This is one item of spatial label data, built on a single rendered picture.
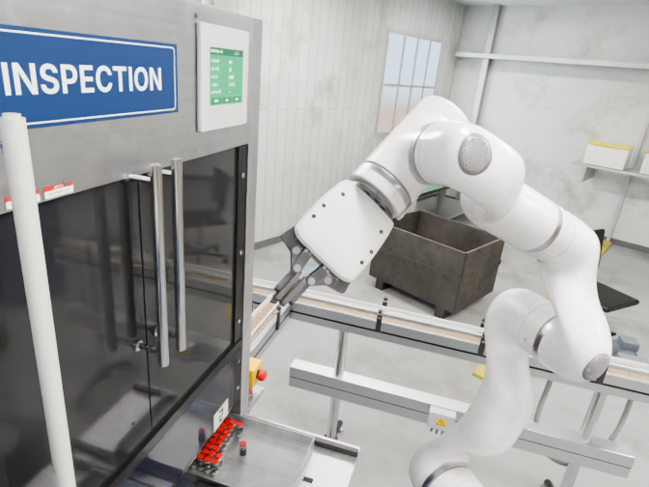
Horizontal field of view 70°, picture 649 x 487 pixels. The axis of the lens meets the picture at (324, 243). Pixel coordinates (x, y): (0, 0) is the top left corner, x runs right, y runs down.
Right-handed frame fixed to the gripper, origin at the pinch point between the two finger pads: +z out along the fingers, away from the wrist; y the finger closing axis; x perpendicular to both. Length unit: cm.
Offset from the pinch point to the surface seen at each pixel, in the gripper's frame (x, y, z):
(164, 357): -38.2, 4.4, 23.7
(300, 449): -90, -48, 29
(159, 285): -31.7, 14.1, 13.6
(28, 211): -1.3, 28.1, 13.6
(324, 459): -86, -54, 26
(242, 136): -60, 28, -24
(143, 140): -27.3, 33.3, -3.1
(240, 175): -65, 22, -17
